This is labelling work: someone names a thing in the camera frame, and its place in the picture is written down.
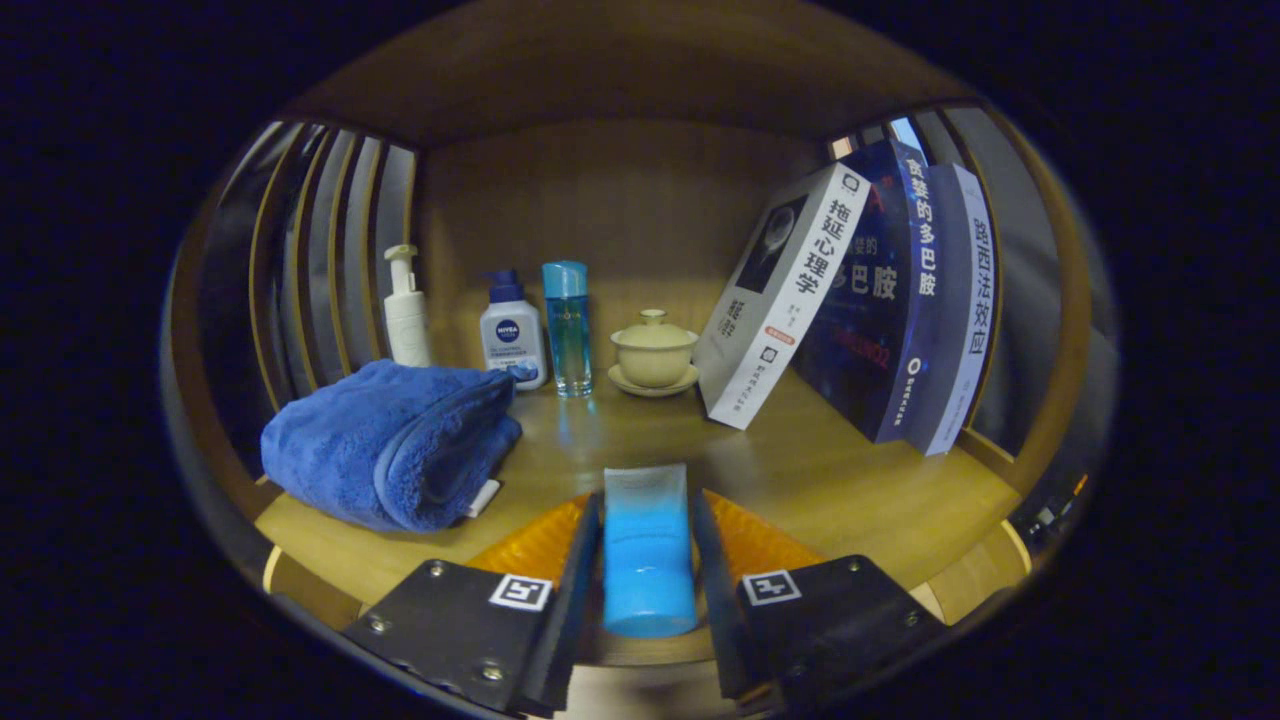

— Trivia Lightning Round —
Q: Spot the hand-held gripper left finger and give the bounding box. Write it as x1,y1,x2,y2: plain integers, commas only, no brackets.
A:
340,492,604,719

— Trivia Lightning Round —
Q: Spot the pale lavender book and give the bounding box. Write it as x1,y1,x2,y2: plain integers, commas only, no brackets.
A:
905,162,999,457

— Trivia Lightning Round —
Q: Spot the white book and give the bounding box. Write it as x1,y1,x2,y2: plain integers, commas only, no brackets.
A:
692,162,872,431

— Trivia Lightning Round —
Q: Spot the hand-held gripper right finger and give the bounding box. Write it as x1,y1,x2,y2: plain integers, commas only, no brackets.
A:
688,488,948,706

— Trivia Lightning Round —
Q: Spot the wooden cabinet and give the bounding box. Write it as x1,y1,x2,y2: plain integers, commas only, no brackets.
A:
165,0,1101,720

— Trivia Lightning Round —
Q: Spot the clear blue tall bottle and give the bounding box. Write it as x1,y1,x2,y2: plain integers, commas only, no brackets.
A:
541,261,594,399

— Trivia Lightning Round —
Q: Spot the dark blue book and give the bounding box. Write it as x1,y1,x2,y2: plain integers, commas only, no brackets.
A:
790,138,946,444

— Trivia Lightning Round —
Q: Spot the white pump bottle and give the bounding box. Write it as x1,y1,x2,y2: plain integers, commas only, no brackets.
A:
383,244,434,369

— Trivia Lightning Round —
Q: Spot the beige lidded teacup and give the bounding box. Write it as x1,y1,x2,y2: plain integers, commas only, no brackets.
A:
607,308,701,399

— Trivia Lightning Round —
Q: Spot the blue folded towel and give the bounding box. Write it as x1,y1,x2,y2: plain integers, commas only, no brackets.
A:
260,358,524,534

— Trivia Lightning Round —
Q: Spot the white bottle with blue cap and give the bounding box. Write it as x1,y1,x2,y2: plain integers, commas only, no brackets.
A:
479,268,549,391

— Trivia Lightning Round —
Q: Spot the wooden countertop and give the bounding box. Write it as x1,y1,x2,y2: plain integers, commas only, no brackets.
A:
255,280,1021,621

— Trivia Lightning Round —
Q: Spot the blue squeeze tube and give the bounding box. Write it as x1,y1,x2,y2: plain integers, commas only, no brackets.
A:
602,463,699,639

